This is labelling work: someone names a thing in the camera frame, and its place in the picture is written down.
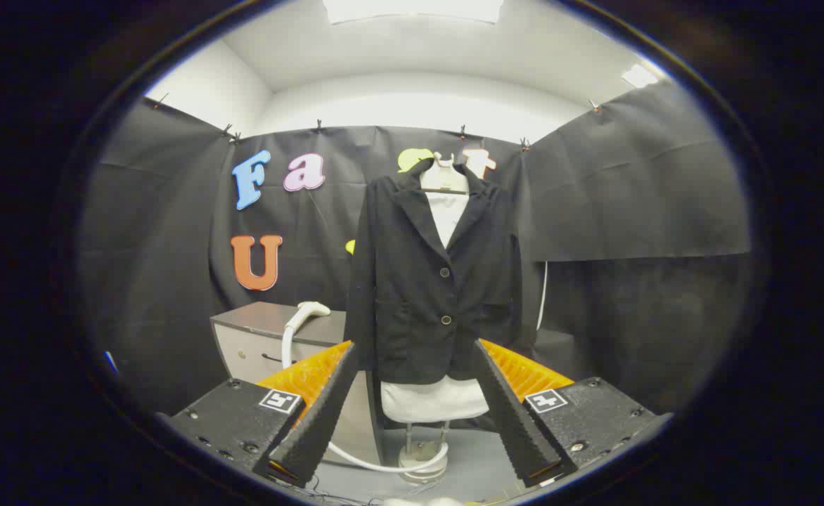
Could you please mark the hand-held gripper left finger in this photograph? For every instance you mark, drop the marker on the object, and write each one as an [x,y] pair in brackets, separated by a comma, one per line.
[320,414]

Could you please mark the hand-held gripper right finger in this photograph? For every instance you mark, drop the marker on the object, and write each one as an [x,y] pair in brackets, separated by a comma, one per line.
[514,414]

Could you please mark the black backdrop cloth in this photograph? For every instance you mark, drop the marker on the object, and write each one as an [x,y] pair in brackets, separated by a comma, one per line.
[630,197]

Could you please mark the black jacket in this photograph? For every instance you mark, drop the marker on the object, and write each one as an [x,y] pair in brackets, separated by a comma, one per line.
[412,295]

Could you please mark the cream mannequin torso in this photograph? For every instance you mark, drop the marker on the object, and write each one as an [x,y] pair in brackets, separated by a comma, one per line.
[443,177]

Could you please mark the ceiling light panel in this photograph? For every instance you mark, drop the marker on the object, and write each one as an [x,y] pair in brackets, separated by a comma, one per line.
[639,76]

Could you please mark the grey cabinet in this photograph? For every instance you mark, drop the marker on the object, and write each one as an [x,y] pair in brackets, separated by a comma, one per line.
[257,348]

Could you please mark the metal mannequin stand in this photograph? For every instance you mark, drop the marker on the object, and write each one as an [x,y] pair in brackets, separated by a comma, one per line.
[422,460]

